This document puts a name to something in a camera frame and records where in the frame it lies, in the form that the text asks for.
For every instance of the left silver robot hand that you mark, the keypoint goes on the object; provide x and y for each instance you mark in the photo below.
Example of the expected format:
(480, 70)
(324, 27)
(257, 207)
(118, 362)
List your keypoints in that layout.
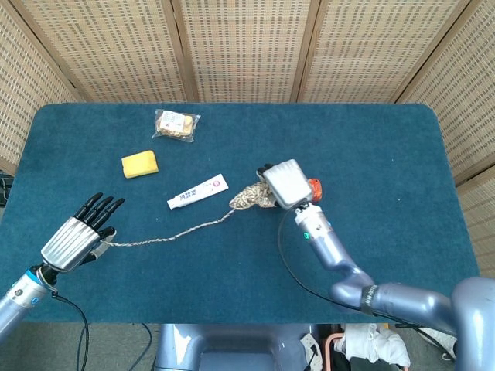
(69, 243)

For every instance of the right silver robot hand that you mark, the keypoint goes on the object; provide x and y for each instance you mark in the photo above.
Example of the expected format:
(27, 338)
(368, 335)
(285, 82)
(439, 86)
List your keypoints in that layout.
(288, 183)

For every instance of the black device on floor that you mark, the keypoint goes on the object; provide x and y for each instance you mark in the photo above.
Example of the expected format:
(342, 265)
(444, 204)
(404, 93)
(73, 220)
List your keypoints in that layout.
(4, 189)

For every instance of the pink tube frame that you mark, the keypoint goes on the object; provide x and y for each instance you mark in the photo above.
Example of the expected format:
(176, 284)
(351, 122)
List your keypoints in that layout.
(328, 351)

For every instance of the white crumpled cloth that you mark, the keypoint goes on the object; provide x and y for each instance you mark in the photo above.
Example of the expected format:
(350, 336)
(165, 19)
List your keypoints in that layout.
(371, 340)

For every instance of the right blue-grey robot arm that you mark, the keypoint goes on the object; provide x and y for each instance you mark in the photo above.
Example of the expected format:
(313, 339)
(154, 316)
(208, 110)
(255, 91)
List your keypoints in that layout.
(332, 251)

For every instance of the clear snack bag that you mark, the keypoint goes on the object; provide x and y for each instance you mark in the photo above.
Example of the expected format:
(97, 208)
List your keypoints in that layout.
(176, 123)

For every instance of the blue table cloth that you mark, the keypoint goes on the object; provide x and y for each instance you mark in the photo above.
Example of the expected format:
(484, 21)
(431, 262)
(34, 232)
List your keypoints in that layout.
(232, 270)

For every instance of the blue-grey robot torso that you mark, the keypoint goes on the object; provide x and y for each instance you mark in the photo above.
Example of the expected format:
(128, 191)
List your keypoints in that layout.
(232, 348)

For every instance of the yellow sponge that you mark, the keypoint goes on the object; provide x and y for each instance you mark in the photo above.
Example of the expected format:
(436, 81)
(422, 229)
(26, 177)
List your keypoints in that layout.
(139, 165)

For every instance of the orange small object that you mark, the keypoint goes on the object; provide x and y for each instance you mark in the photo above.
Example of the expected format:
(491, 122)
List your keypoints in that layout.
(316, 189)

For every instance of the white toothpaste tube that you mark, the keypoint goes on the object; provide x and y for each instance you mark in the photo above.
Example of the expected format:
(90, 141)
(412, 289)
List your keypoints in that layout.
(197, 192)

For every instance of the woven folding screen panel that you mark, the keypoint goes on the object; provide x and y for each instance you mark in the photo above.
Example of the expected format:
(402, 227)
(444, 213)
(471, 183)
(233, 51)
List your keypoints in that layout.
(27, 96)
(247, 50)
(116, 50)
(483, 224)
(379, 50)
(464, 96)

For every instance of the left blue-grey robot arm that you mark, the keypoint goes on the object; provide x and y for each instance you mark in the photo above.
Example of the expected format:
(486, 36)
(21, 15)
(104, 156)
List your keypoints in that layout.
(19, 297)

